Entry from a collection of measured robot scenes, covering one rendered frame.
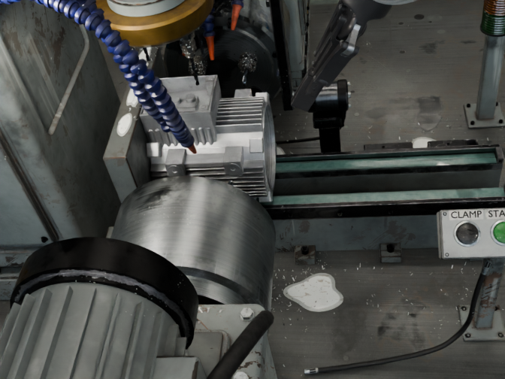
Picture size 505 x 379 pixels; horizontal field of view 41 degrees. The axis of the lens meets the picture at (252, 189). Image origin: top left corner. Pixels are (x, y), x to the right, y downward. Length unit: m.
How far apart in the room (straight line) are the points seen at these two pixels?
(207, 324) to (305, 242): 0.52
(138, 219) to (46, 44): 0.35
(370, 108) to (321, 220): 0.44
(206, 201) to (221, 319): 0.20
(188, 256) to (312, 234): 0.44
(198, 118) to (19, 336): 0.58
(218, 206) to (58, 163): 0.31
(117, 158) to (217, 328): 0.38
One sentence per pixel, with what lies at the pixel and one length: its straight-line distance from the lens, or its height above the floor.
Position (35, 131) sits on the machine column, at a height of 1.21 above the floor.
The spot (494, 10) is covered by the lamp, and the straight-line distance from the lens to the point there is 1.40.
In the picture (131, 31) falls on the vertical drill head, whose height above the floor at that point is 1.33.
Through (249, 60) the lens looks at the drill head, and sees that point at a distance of 1.32.
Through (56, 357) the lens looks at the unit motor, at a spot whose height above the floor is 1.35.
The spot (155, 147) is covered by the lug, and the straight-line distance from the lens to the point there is 1.15.
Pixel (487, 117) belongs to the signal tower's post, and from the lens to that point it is 1.57.
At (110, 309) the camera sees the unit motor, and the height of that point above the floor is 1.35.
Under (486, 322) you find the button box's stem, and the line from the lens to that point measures 1.20.
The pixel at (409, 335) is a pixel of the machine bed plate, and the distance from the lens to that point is 1.20.
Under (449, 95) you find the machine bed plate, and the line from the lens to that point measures 1.64.
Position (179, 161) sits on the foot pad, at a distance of 1.13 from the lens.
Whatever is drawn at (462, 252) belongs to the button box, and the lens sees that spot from 0.99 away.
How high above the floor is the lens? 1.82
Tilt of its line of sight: 45 degrees down
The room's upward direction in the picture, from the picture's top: 11 degrees counter-clockwise
